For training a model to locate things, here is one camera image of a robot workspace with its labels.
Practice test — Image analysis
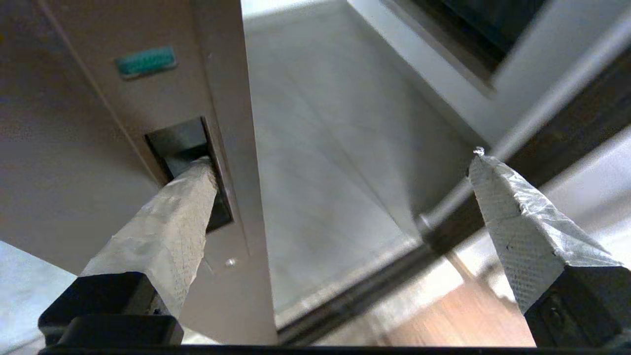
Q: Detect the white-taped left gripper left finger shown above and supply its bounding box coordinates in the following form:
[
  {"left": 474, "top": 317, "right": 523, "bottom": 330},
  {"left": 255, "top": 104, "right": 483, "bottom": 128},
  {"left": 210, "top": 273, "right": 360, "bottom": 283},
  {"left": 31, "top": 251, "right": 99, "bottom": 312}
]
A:
[{"left": 38, "top": 157, "right": 219, "bottom": 346}]

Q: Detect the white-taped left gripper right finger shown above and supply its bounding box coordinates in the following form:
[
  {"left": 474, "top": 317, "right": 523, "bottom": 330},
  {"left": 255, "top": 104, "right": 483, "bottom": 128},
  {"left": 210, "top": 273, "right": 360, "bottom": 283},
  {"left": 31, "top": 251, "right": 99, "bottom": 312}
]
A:
[{"left": 466, "top": 147, "right": 631, "bottom": 346}]

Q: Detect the dark recessed door handle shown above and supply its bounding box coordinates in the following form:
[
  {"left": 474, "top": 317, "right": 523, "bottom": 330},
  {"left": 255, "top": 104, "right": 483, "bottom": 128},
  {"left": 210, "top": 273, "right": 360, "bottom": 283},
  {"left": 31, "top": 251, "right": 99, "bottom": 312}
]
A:
[{"left": 144, "top": 116, "right": 235, "bottom": 233}]

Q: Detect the brown-framed sliding glass door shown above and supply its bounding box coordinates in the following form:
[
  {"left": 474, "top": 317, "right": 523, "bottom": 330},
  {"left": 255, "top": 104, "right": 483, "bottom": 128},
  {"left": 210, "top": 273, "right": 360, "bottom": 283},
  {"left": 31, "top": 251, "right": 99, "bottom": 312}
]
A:
[{"left": 0, "top": 0, "right": 280, "bottom": 346}]

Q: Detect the dark brown door jamb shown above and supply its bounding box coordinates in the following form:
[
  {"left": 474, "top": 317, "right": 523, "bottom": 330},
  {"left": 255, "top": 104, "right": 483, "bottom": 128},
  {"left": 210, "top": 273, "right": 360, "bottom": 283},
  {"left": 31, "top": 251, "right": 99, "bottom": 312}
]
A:
[{"left": 418, "top": 15, "right": 631, "bottom": 253}]

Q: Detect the small green sticker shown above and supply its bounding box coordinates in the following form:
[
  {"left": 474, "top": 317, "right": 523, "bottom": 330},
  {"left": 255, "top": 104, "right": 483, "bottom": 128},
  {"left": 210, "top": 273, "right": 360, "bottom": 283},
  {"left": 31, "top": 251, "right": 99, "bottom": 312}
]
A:
[{"left": 114, "top": 46, "right": 177, "bottom": 80}]

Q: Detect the dark metal floor track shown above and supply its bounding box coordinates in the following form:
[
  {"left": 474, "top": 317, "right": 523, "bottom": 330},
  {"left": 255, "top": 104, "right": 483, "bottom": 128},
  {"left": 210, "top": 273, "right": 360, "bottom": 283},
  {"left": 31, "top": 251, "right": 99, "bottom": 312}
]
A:
[{"left": 276, "top": 242, "right": 444, "bottom": 346}]

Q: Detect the brown stone window ledge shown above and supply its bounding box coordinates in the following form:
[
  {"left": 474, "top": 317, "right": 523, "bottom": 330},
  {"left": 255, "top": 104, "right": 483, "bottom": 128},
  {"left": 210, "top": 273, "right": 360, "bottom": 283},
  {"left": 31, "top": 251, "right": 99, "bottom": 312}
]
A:
[{"left": 380, "top": 0, "right": 496, "bottom": 92}]

